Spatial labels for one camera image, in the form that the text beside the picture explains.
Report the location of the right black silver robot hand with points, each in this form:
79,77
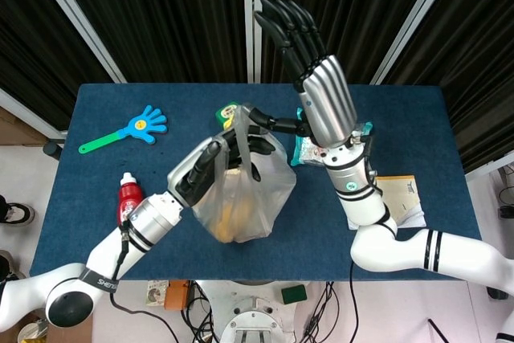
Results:
329,102

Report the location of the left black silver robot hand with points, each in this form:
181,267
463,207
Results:
188,162

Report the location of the clear plastic bag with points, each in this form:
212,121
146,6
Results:
261,198

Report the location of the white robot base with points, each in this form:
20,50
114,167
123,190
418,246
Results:
249,303

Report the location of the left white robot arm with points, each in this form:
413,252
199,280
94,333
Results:
152,214

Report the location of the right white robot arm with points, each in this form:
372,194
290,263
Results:
361,198

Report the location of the teal clear snack packet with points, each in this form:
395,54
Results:
307,154

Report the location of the blue green hand clapper toy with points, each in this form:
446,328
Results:
140,124

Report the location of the green yellow tape measure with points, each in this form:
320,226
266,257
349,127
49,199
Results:
227,112

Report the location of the red bottle white cap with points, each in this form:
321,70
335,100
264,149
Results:
129,198

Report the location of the blue felt table cover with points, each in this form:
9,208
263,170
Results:
401,118

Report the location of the yellow plush toy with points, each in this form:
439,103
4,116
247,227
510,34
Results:
233,230

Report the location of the worn beige notebook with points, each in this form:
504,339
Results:
405,198

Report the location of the orange box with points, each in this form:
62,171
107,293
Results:
176,296

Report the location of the small labelled white box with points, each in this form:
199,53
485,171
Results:
156,294

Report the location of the black caster wheel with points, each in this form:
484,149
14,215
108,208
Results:
52,151

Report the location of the black pleated curtain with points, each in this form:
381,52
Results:
168,17

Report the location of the green rectangular block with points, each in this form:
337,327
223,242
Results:
294,295

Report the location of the black white sneaker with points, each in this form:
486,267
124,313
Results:
8,266
18,214

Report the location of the grey aluminium frame post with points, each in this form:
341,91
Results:
253,37
76,17
413,21

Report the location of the grey aluminium frame rail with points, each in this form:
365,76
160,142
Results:
490,164
28,112

